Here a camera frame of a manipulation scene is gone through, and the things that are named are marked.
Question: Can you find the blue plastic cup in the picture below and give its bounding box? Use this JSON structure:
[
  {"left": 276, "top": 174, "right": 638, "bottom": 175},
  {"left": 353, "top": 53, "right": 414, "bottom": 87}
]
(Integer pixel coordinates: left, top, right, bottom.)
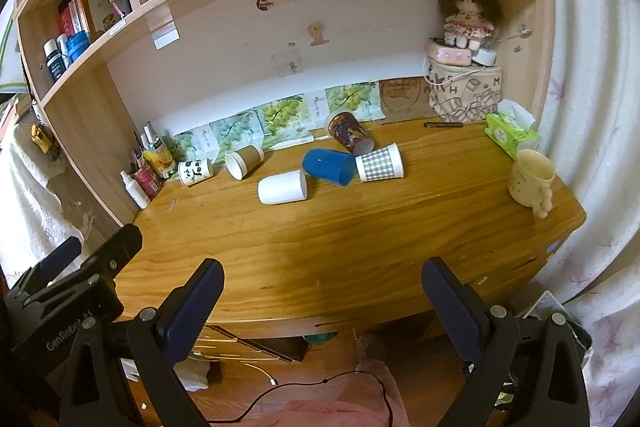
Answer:
[{"left": 303, "top": 148, "right": 357, "bottom": 186}]

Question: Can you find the checkered paper cup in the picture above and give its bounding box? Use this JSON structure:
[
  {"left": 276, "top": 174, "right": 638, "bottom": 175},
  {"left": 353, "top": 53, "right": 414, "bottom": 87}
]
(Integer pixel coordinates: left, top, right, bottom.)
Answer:
[{"left": 355, "top": 143, "right": 405, "bottom": 182}]

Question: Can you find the brown drawing card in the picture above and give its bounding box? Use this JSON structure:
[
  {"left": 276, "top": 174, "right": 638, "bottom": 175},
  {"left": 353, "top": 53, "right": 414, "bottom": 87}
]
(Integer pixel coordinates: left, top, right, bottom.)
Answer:
[{"left": 378, "top": 77, "right": 436, "bottom": 124}]

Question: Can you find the letter print fabric bag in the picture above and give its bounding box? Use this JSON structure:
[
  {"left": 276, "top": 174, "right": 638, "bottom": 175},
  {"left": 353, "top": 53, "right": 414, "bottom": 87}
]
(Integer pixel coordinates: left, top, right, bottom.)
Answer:
[{"left": 424, "top": 58, "right": 502, "bottom": 124}]

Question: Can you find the white small bottle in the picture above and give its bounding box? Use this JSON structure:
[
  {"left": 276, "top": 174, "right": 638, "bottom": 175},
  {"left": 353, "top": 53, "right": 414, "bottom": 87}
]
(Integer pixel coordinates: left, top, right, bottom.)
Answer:
[{"left": 120, "top": 170, "right": 151, "bottom": 209}]

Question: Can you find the white curtain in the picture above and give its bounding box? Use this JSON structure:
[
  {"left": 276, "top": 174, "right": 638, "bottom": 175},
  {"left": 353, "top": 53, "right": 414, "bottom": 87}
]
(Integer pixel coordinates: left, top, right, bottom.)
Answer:
[{"left": 513, "top": 0, "right": 639, "bottom": 426}]

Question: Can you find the dark patterned paper cup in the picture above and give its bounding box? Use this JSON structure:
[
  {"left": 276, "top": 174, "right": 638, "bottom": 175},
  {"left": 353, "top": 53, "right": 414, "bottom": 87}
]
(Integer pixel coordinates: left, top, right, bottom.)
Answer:
[{"left": 324, "top": 109, "right": 374, "bottom": 156}]

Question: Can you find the brown sleeve paper cup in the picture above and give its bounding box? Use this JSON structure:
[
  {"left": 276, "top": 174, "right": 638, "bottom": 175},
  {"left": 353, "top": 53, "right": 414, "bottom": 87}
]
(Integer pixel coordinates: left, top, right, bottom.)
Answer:
[{"left": 224, "top": 144, "right": 265, "bottom": 181}]

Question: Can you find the red pink tube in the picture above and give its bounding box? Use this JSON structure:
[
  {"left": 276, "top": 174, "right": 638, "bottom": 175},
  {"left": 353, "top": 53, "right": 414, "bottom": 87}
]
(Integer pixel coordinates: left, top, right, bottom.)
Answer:
[{"left": 132, "top": 164, "right": 160, "bottom": 199}]

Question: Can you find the green tissue pack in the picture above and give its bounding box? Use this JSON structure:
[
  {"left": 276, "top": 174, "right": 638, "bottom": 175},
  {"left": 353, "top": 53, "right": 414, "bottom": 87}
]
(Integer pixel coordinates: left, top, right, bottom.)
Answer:
[{"left": 485, "top": 100, "right": 540, "bottom": 159}]

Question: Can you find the dark blue bottle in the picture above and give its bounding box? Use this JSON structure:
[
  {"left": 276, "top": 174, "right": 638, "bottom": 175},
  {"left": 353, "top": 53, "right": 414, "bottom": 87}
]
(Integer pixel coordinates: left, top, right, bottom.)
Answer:
[{"left": 43, "top": 39, "right": 66, "bottom": 82}]

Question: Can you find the cream ceramic mug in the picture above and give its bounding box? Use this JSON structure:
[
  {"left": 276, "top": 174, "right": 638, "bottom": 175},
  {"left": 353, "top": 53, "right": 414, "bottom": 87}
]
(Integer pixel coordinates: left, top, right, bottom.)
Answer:
[{"left": 508, "top": 150, "right": 555, "bottom": 219}]

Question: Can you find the wooden desk hutch shelf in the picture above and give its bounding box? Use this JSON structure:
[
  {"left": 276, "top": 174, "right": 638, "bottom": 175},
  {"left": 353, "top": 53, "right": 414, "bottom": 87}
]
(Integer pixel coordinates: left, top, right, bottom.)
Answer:
[{"left": 15, "top": 0, "right": 554, "bottom": 224}]

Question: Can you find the brown haired doll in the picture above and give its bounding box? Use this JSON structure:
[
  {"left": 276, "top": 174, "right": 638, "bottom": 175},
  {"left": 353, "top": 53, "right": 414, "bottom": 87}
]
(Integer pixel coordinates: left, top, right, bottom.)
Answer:
[{"left": 438, "top": 0, "right": 503, "bottom": 52}]

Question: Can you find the white plastic cup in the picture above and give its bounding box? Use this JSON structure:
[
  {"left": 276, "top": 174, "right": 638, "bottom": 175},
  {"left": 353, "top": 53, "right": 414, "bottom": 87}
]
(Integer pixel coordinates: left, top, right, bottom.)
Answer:
[{"left": 257, "top": 169, "right": 308, "bottom": 205}]

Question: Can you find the grape picture card strip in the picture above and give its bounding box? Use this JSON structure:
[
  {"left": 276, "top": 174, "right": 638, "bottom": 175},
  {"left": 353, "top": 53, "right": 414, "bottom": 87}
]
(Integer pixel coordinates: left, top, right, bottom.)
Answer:
[{"left": 168, "top": 82, "right": 384, "bottom": 164}]

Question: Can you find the pink round box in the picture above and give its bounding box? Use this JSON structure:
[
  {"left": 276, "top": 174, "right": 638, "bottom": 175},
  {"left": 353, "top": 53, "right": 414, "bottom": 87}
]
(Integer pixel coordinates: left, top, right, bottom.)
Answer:
[{"left": 426, "top": 39, "right": 472, "bottom": 67}]

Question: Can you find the black pen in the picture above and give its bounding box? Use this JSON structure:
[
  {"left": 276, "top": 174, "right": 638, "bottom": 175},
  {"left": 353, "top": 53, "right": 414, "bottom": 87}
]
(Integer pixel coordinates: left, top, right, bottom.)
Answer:
[{"left": 423, "top": 121, "right": 464, "bottom": 129}]

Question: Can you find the panda print white cup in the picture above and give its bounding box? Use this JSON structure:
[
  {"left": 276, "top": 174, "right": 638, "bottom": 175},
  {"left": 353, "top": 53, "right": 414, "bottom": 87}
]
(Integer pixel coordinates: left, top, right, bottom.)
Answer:
[{"left": 178, "top": 158, "right": 214, "bottom": 186}]

